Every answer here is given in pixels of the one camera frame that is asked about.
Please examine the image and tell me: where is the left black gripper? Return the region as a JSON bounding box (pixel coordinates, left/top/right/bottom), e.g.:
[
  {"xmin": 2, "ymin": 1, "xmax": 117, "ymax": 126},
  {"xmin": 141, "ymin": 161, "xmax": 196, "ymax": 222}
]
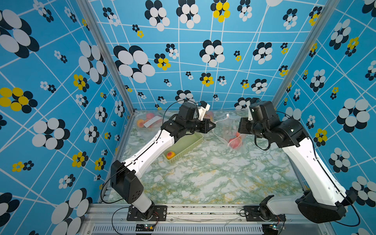
[{"xmin": 185, "ymin": 117, "xmax": 216, "ymax": 133}]

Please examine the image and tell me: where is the pale green plastic basket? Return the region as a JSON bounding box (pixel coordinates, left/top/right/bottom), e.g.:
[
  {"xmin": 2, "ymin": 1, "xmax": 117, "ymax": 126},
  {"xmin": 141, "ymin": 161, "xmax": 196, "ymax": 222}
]
[{"xmin": 162, "ymin": 133, "xmax": 203, "ymax": 164}]

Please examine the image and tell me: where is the clear zip-top bag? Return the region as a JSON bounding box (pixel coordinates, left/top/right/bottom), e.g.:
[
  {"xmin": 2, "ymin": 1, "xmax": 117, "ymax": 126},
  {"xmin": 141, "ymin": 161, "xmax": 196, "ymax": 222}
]
[{"xmin": 136, "ymin": 112, "xmax": 163, "ymax": 129}]

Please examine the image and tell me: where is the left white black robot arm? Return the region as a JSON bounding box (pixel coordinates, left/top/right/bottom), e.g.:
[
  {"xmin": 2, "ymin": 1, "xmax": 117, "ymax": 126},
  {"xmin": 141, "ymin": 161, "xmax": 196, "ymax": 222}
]
[{"xmin": 109, "ymin": 100, "xmax": 215, "ymax": 219}]

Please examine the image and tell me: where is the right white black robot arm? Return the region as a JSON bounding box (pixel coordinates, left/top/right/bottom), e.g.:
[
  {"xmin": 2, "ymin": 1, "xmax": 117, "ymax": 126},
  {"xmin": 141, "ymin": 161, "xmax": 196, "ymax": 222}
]
[{"xmin": 238, "ymin": 98, "xmax": 357, "ymax": 224}]

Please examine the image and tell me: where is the pink peach front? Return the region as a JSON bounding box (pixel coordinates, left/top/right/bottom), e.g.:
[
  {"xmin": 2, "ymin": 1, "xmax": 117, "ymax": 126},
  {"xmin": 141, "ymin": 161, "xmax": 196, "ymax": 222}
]
[{"xmin": 228, "ymin": 138, "xmax": 242, "ymax": 149}]

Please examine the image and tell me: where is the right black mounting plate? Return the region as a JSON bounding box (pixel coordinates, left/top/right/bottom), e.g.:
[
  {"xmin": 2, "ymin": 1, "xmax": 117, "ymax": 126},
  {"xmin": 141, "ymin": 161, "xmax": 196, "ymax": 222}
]
[{"xmin": 243, "ymin": 206, "xmax": 286, "ymax": 222}]

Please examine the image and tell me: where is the black mounting plate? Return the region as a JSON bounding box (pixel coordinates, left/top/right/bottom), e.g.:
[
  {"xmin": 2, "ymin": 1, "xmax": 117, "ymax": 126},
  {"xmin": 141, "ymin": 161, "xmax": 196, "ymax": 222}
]
[
  {"xmin": 126, "ymin": 205, "xmax": 167, "ymax": 221},
  {"xmin": 243, "ymin": 206, "xmax": 286, "ymax": 222}
]

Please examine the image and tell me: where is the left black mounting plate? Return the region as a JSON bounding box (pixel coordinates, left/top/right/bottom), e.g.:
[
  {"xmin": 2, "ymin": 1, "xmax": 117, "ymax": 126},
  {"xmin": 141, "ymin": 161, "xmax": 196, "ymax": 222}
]
[{"xmin": 126, "ymin": 205, "xmax": 167, "ymax": 221}]

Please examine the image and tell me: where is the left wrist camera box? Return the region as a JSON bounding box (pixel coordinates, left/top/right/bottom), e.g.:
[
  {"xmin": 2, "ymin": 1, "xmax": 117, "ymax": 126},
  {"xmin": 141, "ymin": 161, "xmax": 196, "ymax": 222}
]
[{"xmin": 198, "ymin": 101, "xmax": 210, "ymax": 121}]

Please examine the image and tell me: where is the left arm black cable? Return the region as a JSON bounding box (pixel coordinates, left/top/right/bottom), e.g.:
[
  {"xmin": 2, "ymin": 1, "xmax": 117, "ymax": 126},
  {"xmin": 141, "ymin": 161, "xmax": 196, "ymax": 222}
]
[{"xmin": 162, "ymin": 100, "xmax": 189, "ymax": 124}]

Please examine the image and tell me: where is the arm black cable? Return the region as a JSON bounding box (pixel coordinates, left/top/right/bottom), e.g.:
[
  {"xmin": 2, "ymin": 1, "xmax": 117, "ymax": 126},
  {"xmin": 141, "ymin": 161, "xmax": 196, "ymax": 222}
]
[
  {"xmin": 311, "ymin": 140, "xmax": 361, "ymax": 227},
  {"xmin": 162, "ymin": 100, "xmax": 189, "ymax": 124}
]

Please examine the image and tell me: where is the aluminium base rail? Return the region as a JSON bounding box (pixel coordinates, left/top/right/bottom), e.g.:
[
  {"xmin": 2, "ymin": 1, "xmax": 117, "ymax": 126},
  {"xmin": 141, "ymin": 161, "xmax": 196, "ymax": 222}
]
[{"xmin": 79, "ymin": 204, "xmax": 335, "ymax": 235}]

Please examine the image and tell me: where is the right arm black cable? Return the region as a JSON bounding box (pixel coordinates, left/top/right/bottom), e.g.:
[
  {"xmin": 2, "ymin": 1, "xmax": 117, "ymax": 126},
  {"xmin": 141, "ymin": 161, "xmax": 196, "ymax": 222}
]
[{"xmin": 311, "ymin": 140, "xmax": 361, "ymax": 227}]

